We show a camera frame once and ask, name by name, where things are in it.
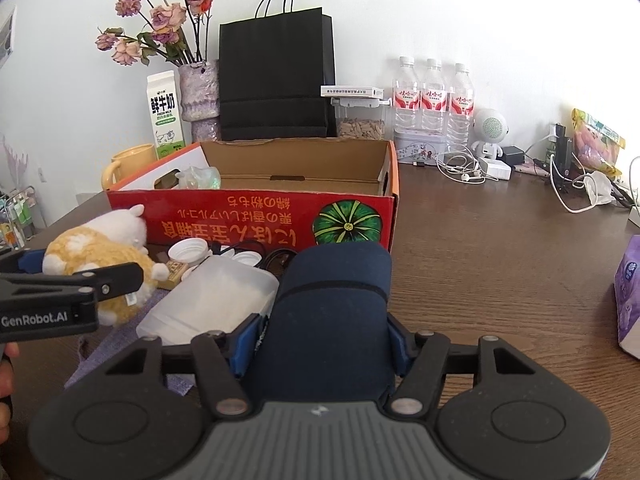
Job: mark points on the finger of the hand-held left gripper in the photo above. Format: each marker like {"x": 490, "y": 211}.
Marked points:
{"x": 120, "y": 280}
{"x": 31, "y": 261}

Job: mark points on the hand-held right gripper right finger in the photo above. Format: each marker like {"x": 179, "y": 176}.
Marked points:
{"x": 400, "y": 349}

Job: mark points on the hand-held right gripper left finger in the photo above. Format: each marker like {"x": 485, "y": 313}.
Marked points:
{"x": 247, "y": 344}

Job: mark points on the yellow and white plush toy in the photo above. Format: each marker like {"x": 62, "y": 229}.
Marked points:
{"x": 95, "y": 250}

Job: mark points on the small wooden block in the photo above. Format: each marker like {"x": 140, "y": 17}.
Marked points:
{"x": 177, "y": 268}

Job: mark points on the translucent plastic container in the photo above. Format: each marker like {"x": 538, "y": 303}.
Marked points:
{"x": 215, "y": 290}

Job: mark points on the purple woven cloth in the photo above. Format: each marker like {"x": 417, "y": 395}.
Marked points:
{"x": 90, "y": 365}

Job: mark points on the large white bottle cap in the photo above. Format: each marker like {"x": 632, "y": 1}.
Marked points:
{"x": 187, "y": 255}

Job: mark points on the navy blue padded pouch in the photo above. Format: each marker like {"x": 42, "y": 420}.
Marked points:
{"x": 325, "y": 310}

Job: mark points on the small white bottle cap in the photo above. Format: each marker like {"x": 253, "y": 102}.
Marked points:
{"x": 226, "y": 256}
{"x": 247, "y": 259}

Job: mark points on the red printed cardboard box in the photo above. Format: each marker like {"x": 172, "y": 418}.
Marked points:
{"x": 225, "y": 215}

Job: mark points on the person's left hand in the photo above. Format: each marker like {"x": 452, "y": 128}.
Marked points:
{"x": 6, "y": 370}

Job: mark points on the yellow ceramic mug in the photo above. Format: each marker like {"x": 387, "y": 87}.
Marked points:
{"x": 132, "y": 162}

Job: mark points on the crumpled clear plastic bag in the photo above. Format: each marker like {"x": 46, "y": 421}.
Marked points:
{"x": 197, "y": 177}

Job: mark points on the white milk carton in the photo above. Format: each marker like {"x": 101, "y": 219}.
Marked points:
{"x": 165, "y": 115}

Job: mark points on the purple textured vase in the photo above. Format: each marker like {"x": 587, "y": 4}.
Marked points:
{"x": 200, "y": 95}

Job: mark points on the white printed tin box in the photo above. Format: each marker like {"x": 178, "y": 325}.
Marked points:
{"x": 417, "y": 147}

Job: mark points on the white power adapter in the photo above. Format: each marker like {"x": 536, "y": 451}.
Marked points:
{"x": 497, "y": 170}

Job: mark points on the pink patterned pen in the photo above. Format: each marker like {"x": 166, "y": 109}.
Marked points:
{"x": 530, "y": 168}

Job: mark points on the black power adapter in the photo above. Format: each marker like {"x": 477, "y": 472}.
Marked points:
{"x": 512, "y": 156}

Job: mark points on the clear container of seeds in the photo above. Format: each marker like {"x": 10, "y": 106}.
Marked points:
{"x": 360, "y": 125}

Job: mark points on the purple tissue pack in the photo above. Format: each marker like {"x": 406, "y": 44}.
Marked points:
{"x": 630, "y": 295}

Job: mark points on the white round robot speaker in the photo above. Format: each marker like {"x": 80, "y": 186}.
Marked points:
{"x": 491, "y": 127}

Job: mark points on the white face mask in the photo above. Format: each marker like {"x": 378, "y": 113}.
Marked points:
{"x": 597, "y": 187}

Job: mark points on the dark bottle green label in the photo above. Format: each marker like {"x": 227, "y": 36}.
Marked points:
{"x": 564, "y": 152}

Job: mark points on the black paper bag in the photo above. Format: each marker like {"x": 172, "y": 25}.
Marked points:
{"x": 277, "y": 75}

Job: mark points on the flat white cardboard packet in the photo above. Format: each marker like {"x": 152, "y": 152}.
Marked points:
{"x": 350, "y": 91}

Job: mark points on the dried rose bouquet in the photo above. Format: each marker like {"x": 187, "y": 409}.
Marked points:
{"x": 162, "y": 17}

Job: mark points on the yellow and pink snack bag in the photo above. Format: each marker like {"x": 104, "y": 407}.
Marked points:
{"x": 597, "y": 142}

